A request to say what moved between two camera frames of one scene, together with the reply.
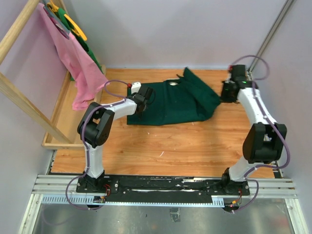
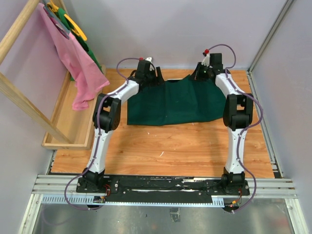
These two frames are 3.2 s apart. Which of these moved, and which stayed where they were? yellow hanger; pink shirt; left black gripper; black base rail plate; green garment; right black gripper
Moved: right black gripper; left black gripper
Stayed: green garment; yellow hanger; black base rail plate; pink shirt
